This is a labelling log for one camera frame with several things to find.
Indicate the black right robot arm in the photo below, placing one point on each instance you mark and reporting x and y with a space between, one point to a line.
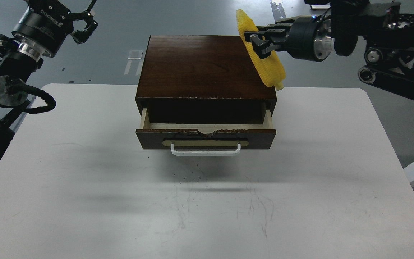
389 36

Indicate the yellow corn cob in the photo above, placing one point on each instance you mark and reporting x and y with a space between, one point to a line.
270 69

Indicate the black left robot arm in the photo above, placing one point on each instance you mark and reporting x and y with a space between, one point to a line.
18 60

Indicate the white table leg base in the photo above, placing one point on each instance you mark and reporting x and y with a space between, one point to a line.
320 7

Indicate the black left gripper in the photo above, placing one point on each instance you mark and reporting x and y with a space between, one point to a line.
44 22

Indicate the wooden drawer with white handle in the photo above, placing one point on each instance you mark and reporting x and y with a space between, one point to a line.
205 139

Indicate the dark wooden drawer cabinet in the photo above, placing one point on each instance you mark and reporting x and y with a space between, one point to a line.
201 79

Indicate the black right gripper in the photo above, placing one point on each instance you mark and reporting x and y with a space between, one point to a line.
304 37

